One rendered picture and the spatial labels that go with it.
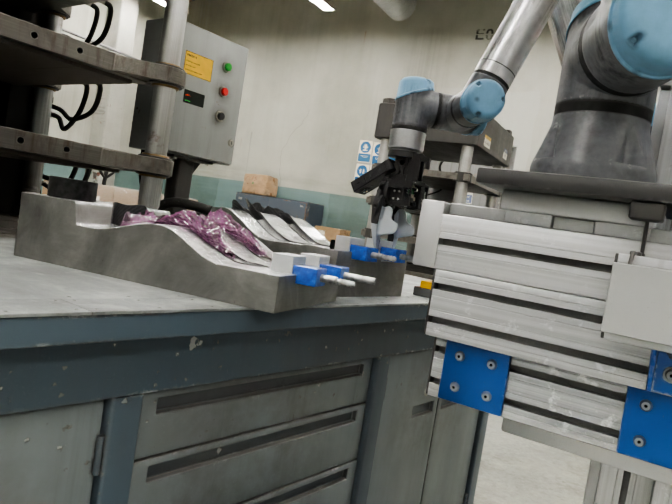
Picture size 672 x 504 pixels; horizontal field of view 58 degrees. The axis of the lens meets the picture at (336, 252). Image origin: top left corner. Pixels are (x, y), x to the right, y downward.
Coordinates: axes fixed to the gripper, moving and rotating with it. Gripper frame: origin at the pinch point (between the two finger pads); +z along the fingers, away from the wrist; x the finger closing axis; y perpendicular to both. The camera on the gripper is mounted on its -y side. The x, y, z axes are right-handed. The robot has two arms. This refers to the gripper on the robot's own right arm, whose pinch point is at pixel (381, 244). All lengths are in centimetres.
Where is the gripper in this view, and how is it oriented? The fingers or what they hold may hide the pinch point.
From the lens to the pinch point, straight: 131.3
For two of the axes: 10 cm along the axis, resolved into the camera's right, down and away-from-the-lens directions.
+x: 6.0, 0.5, 8.0
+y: 7.8, 1.6, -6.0
